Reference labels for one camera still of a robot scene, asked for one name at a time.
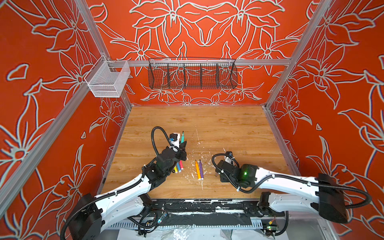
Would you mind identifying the green marker pen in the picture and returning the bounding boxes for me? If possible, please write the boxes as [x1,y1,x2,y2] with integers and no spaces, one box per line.
[181,131,185,143]

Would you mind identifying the purple marker pen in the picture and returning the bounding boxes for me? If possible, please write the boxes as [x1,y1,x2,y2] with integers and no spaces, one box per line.
[199,160,204,180]

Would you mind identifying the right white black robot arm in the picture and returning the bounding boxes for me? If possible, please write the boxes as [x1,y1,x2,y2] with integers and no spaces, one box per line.
[213,154,372,224]

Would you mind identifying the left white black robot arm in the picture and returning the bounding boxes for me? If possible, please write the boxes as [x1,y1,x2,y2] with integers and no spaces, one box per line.
[60,142,187,240]

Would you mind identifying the orange marker pen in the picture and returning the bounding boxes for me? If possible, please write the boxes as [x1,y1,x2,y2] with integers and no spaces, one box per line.
[195,161,202,180]

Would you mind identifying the clear plastic bin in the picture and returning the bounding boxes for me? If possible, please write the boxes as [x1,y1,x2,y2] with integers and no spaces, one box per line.
[85,55,131,98]

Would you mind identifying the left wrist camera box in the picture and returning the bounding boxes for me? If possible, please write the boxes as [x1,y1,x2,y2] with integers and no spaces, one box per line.
[169,133,181,151]

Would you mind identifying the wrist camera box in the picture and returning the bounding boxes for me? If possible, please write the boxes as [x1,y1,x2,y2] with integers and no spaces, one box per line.
[169,133,181,151]
[225,152,234,165]

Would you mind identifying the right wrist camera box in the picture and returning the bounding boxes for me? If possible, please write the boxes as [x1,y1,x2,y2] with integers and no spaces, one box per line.
[225,152,234,165]

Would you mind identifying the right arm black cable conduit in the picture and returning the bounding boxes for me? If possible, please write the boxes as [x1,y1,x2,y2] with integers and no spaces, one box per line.
[211,152,373,209]

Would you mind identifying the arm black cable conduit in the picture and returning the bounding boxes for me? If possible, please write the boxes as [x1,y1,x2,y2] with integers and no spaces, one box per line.
[59,126,176,240]
[211,152,373,209]

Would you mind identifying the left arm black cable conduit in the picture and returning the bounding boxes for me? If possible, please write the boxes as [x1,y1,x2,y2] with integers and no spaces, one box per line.
[59,126,176,240]

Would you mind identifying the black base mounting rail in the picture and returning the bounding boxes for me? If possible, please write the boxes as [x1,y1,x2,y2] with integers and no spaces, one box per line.
[149,199,286,228]

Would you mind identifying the black wire mesh basket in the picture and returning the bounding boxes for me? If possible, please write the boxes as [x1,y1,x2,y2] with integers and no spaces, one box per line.
[148,57,238,90]

